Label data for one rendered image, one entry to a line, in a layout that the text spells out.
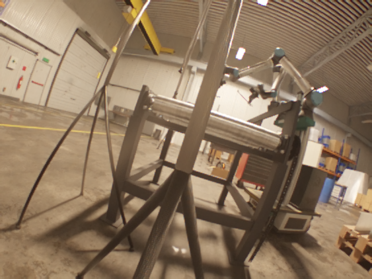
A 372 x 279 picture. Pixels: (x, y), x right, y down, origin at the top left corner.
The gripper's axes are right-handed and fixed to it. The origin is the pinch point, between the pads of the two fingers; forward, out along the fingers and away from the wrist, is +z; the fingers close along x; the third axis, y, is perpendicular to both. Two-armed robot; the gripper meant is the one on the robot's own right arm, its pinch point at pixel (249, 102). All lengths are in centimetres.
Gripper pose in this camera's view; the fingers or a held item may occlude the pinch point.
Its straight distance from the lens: 204.2
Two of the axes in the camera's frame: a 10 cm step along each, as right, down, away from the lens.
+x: -2.5, 0.3, 9.7
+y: 7.4, 6.5, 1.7
